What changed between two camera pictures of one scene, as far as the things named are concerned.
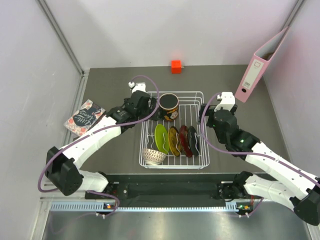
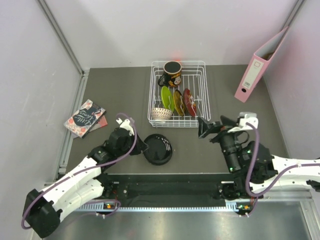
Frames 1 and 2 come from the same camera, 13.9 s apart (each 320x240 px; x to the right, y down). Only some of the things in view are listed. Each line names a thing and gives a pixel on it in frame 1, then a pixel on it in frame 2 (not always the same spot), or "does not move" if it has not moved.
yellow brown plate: x=174 y=141 to x=178 y=97
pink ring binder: x=257 y=65 does not move
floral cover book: x=80 y=121 does not move
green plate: x=162 y=139 to x=167 y=98
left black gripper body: x=147 y=111 to x=130 y=143
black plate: x=193 y=140 to x=160 y=149
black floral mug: x=168 y=105 to x=172 y=77
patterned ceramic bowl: x=153 y=157 to x=161 y=113
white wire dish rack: x=177 y=140 to x=178 y=94
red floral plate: x=183 y=133 to x=189 y=102
